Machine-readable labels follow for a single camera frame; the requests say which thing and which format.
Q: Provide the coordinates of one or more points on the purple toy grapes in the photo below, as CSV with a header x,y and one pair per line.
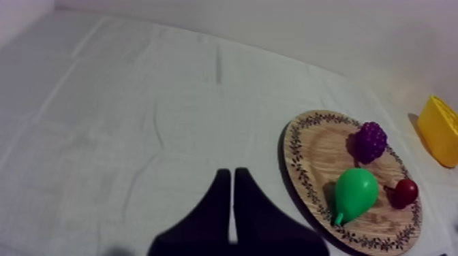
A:
x,y
371,143

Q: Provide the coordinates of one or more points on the small red fruit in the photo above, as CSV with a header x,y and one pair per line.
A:
x,y
406,193

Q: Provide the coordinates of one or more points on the round wooden board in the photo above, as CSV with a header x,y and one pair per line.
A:
x,y
322,153

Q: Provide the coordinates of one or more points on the yellow plastic basket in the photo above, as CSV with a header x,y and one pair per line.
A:
x,y
442,136

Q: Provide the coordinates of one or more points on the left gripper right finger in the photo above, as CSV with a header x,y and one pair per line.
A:
x,y
264,225

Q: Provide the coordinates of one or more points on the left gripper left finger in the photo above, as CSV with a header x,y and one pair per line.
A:
x,y
204,225

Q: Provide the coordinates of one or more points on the green toy pear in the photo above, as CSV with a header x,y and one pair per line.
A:
x,y
358,193

